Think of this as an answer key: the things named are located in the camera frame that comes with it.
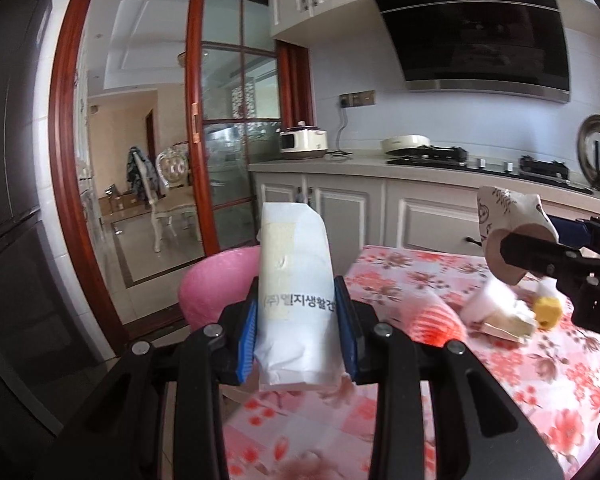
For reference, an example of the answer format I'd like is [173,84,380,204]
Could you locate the dark grey refrigerator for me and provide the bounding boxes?
[0,0,123,461]

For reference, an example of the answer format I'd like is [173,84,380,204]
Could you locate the yellow sponge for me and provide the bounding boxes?
[532,295,565,332]

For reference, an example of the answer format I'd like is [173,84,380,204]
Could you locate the red wooden sliding glass door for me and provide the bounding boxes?
[186,0,282,263]

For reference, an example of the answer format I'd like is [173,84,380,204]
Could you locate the white kitchen base cabinets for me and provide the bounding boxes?
[247,149,600,281]

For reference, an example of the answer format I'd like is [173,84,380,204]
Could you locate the red wooden window frame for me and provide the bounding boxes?
[276,40,315,128]

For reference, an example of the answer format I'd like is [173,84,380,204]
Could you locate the pink floral tablecloth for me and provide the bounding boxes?
[220,244,600,480]

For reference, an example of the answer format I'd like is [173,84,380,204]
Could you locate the black power cable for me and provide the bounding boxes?
[325,105,353,157]

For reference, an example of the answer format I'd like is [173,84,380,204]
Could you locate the black range hood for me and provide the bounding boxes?
[364,0,572,105]

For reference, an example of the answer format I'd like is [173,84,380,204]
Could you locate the white plastic pouch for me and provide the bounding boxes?
[256,201,356,393]

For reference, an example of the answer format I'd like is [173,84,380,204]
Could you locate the red wooden door frame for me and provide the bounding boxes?
[50,0,281,348]

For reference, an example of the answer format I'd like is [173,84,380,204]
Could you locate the white bin with pink liner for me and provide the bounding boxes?
[179,247,261,331]

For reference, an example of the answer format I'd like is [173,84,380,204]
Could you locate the cream rice cooker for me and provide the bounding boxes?
[279,122,329,161]

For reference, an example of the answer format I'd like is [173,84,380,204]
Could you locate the brown double wall outlet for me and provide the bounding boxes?
[338,90,377,109]

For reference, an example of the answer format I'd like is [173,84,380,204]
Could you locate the white bowl on stove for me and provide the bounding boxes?
[381,133,432,157]

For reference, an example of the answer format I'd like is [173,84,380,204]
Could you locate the white ornate chair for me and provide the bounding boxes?
[147,142,203,253]

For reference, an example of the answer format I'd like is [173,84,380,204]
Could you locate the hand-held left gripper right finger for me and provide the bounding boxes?
[334,275,566,480]

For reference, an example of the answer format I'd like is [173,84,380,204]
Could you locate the black gas stove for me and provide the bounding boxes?
[386,145,595,196]

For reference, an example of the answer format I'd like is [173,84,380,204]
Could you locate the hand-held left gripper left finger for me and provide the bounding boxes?
[35,276,259,480]

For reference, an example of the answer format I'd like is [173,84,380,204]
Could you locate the white printed paper cup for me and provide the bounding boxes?
[475,186,558,286]

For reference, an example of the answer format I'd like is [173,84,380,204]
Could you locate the small foam fruit net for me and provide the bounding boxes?
[411,292,467,348]

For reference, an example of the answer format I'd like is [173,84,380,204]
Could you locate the dark patterned clothes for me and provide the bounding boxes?
[126,147,162,203]

